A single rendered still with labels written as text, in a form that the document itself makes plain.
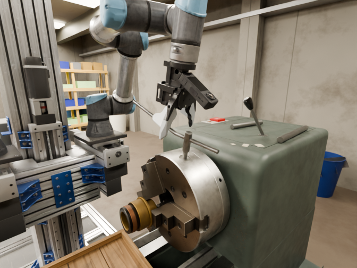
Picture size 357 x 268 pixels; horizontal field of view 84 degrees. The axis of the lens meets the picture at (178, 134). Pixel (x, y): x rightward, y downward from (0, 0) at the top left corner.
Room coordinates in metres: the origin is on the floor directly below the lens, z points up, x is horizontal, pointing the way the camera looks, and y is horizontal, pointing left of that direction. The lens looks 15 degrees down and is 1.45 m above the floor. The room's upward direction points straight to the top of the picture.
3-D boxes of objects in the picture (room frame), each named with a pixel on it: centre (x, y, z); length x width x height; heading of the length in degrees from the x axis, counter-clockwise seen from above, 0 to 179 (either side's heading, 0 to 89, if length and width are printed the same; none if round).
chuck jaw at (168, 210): (0.48, 0.00, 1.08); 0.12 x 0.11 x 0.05; 39
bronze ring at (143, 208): (0.51, 0.12, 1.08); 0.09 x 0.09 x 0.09; 39
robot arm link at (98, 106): (1.13, 0.45, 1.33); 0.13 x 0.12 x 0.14; 119
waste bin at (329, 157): (2.45, -1.94, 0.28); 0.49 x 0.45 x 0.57; 49
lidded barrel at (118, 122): (5.90, 1.85, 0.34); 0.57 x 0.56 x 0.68; 136
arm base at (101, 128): (1.13, 0.46, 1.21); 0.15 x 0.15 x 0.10
